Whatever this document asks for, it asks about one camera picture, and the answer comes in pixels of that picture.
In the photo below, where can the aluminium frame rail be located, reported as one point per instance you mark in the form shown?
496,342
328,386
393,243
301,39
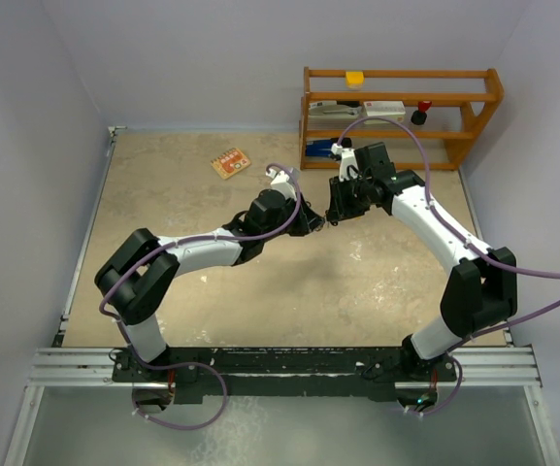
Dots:
482,366

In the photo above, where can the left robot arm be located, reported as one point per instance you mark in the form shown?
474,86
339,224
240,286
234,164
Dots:
136,278

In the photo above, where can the white stapler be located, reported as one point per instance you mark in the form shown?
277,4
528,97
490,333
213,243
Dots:
334,109

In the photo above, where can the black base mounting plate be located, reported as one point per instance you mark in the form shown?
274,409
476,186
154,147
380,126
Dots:
376,373

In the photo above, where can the orange spiral notebook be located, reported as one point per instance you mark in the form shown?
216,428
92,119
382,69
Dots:
230,163

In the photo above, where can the red and black stamp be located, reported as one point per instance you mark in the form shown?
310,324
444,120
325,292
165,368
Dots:
419,115

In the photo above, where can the yellow-lidded container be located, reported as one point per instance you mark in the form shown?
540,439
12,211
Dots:
354,79

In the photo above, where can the wooden shelf rack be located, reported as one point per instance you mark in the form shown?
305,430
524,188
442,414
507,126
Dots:
449,108

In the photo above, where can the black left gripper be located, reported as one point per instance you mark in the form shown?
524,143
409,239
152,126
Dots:
308,221

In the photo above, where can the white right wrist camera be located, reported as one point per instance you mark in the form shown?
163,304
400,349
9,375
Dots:
348,164

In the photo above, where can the white and red box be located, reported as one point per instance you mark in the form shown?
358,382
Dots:
390,109

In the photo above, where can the blue stapler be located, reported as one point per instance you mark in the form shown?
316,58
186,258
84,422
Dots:
321,149

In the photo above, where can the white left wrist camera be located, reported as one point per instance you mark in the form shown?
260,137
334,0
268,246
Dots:
281,182

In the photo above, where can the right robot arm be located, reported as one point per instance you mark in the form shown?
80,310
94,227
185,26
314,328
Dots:
481,289

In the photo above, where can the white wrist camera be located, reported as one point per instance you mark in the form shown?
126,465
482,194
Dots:
348,164
281,182

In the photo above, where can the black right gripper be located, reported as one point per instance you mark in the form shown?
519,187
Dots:
341,209

